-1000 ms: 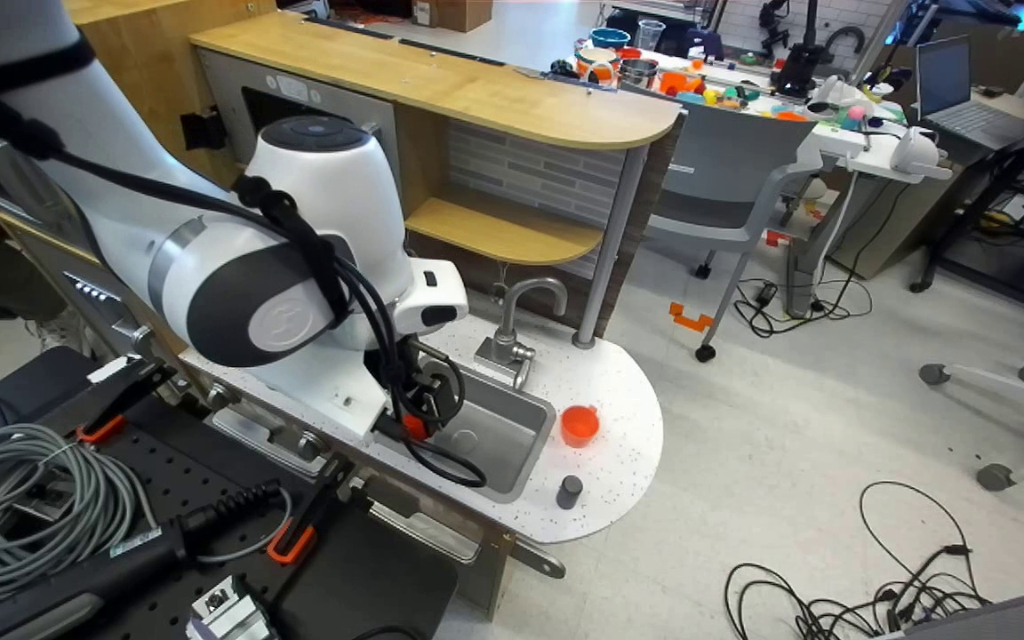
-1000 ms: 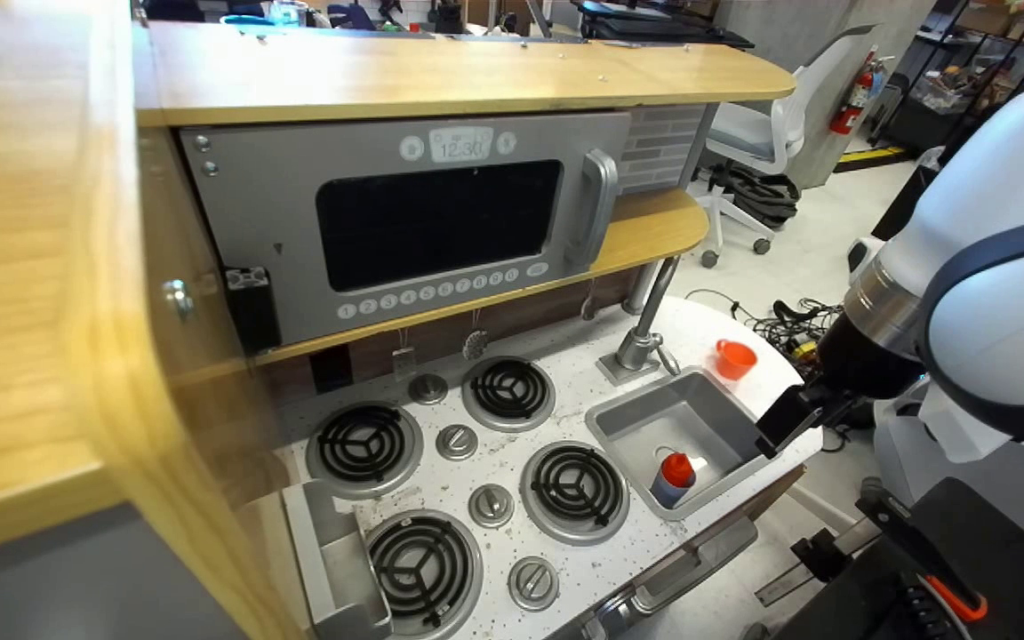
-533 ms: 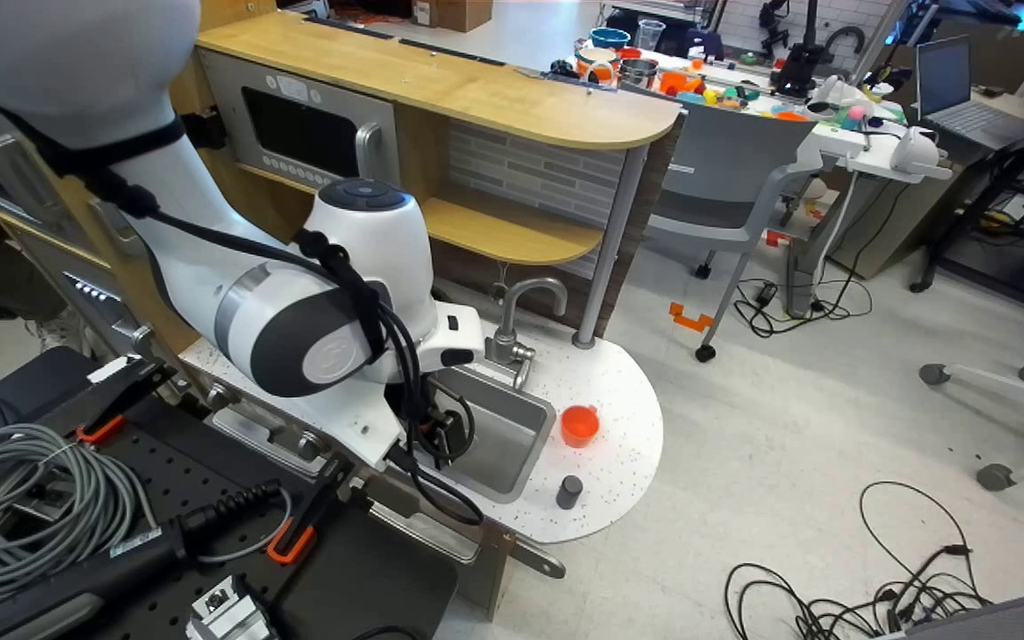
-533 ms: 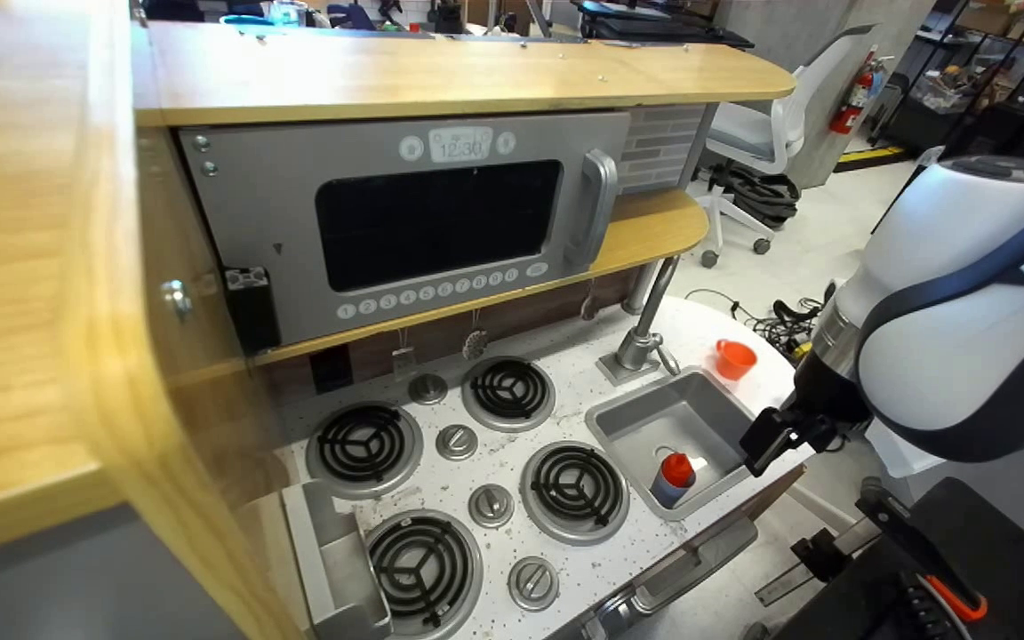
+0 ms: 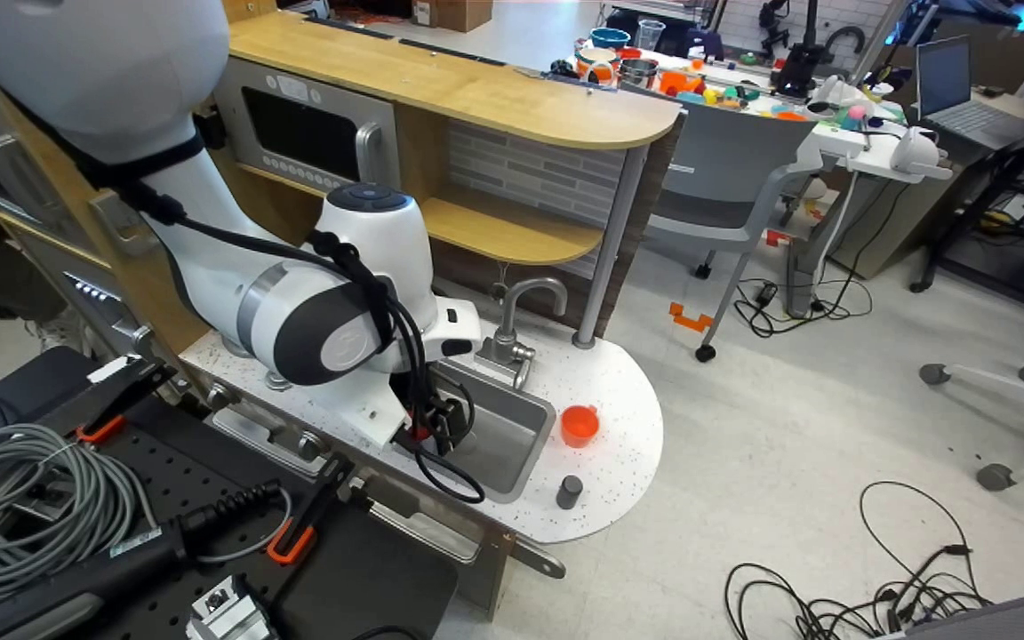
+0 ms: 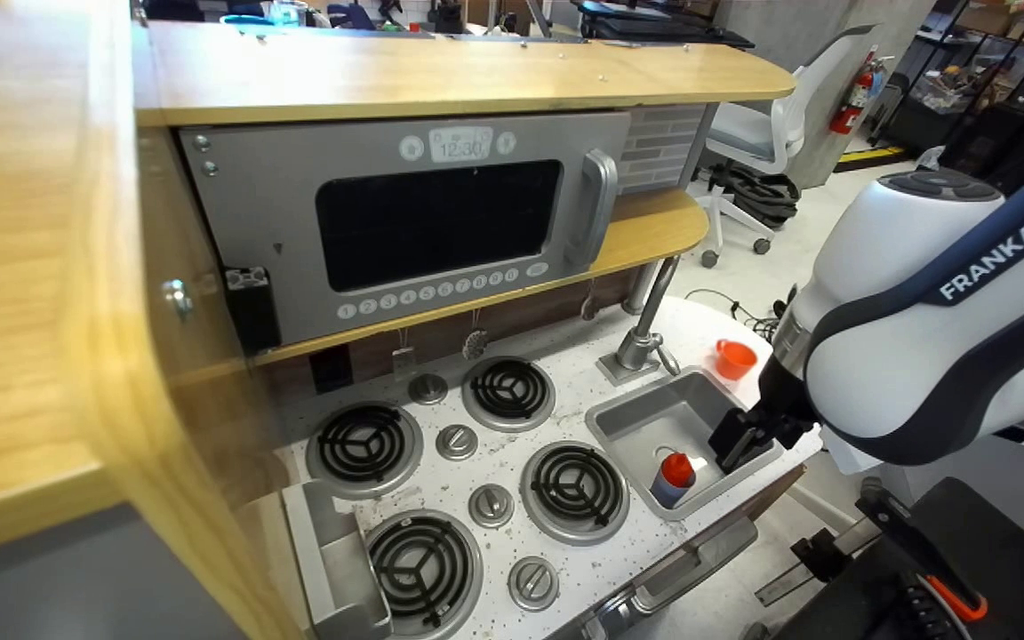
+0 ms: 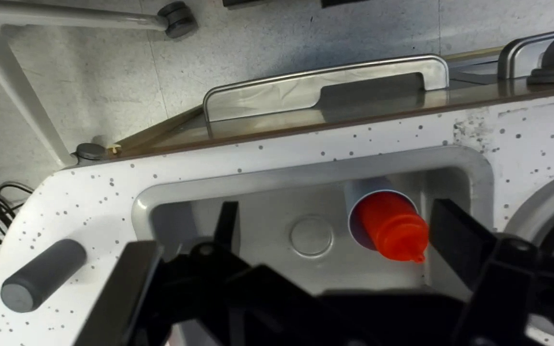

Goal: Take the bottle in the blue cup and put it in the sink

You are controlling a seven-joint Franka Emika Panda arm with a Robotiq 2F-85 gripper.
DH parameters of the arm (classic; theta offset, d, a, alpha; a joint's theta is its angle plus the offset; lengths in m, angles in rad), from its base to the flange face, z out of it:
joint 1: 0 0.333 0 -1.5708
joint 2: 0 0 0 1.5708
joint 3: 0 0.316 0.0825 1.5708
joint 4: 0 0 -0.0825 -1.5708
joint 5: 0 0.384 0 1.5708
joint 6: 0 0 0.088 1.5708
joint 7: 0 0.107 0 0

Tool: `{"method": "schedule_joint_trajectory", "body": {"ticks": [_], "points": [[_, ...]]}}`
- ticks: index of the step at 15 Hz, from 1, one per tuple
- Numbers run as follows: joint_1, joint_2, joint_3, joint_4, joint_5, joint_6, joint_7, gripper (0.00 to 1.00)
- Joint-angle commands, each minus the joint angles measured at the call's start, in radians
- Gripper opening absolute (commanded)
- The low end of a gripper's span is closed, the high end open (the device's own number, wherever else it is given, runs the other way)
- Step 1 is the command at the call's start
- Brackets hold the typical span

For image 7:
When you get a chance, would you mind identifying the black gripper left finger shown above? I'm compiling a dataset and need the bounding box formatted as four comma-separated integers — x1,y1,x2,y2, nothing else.
74,238,164,346

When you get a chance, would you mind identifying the grey cylindrical peg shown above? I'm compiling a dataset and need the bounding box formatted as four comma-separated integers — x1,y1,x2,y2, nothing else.
0,236,91,315

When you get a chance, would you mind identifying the red plastic bottle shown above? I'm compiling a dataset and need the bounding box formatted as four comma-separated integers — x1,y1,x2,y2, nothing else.
355,190,433,265

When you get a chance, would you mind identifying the black caster wheel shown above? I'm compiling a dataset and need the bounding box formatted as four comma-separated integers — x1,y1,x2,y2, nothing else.
156,0,201,40

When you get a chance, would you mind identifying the white metal frame leg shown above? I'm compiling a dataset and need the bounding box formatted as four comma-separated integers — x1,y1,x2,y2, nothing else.
0,0,178,169

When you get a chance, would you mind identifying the white speckled countertop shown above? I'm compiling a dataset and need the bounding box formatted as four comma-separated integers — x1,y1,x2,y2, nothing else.
0,84,554,346

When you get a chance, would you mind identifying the silver oven door handle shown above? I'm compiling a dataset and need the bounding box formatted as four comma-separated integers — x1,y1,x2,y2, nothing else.
497,23,554,82
203,52,453,125

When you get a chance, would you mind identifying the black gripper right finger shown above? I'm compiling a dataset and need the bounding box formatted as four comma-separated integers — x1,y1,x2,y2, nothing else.
428,198,543,346

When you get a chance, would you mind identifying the silver toy sink basin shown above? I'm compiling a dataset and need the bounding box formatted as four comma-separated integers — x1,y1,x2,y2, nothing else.
131,144,499,303

